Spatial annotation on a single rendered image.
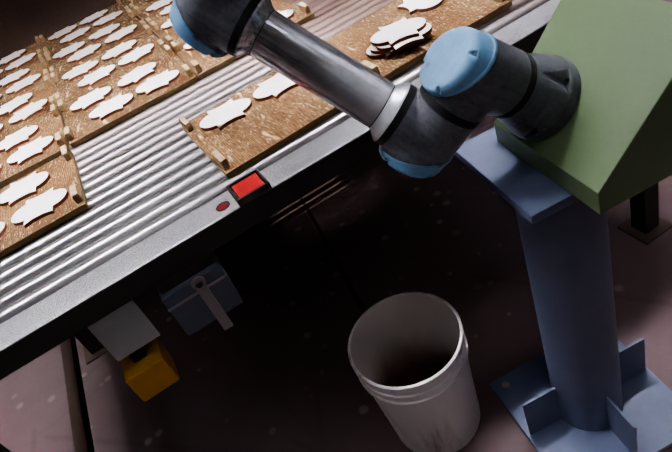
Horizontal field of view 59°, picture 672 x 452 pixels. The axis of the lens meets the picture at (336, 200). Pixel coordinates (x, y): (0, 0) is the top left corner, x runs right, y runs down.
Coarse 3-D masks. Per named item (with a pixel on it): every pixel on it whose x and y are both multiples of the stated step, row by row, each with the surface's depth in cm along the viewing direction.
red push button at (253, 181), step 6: (252, 174) 126; (246, 180) 125; (252, 180) 125; (258, 180) 124; (234, 186) 125; (240, 186) 124; (246, 186) 124; (252, 186) 123; (258, 186) 122; (240, 192) 123; (246, 192) 122
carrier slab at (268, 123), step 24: (240, 96) 157; (288, 96) 148; (312, 96) 143; (192, 120) 156; (240, 120) 146; (264, 120) 142; (288, 120) 138; (312, 120) 134; (216, 144) 141; (240, 144) 137; (264, 144) 133; (240, 168) 130
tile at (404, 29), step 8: (392, 24) 150; (400, 24) 149; (408, 24) 147; (416, 24) 145; (424, 24) 144; (384, 32) 148; (392, 32) 147; (400, 32) 145; (408, 32) 143; (416, 32) 142; (376, 40) 146; (384, 40) 145; (392, 40) 143; (400, 40) 143
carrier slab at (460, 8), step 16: (400, 0) 171; (448, 0) 160; (464, 0) 157; (480, 0) 153; (368, 16) 170; (384, 16) 166; (400, 16) 162; (416, 16) 159; (432, 16) 156; (448, 16) 152; (464, 16) 149; (480, 16) 146; (352, 32) 165; (368, 32) 161; (432, 32) 148; (352, 48) 157; (416, 48) 144; (384, 64) 144; (400, 64) 141
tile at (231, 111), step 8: (224, 104) 154; (232, 104) 153; (240, 104) 151; (248, 104) 150; (208, 112) 154; (216, 112) 152; (224, 112) 151; (232, 112) 149; (240, 112) 148; (208, 120) 150; (216, 120) 149; (224, 120) 147; (232, 120) 147; (208, 128) 147; (216, 128) 147
